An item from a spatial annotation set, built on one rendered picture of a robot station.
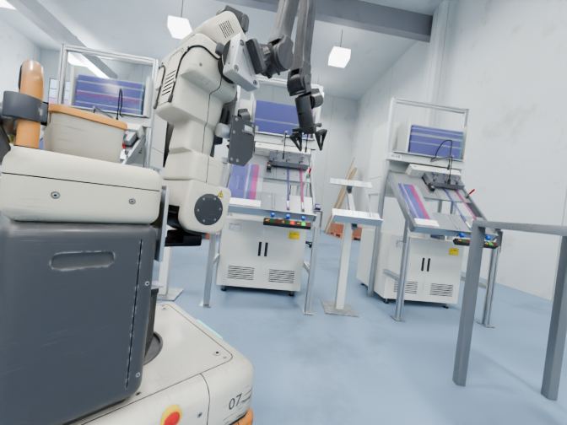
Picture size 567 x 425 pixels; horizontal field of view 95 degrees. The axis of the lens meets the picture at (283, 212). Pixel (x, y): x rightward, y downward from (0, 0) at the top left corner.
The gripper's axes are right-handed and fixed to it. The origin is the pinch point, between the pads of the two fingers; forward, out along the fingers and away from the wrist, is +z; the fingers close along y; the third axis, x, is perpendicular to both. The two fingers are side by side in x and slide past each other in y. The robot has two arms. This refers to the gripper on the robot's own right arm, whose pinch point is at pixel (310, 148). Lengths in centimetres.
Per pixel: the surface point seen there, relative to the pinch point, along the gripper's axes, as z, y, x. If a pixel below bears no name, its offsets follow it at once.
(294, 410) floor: 84, -9, 55
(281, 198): 49, 64, -47
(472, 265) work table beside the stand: 69, -56, -35
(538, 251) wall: 227, -118, -299
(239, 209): 45, 78, -17
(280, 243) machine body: 90, 74, -44
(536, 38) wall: -12, -89, -472
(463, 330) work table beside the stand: 97, -56, -19
